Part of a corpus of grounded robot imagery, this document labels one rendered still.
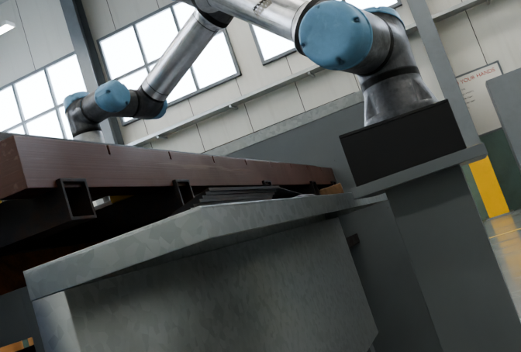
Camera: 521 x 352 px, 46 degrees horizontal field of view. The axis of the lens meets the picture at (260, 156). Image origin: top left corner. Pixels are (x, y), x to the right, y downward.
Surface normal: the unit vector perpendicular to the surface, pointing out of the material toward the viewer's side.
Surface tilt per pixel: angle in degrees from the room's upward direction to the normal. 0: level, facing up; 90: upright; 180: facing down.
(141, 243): 90
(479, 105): 90
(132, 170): 90
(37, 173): 90
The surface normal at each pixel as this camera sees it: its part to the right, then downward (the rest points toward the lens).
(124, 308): 0.89, -0.34
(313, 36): -0.50, 0.06
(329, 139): -0.32, -0.04
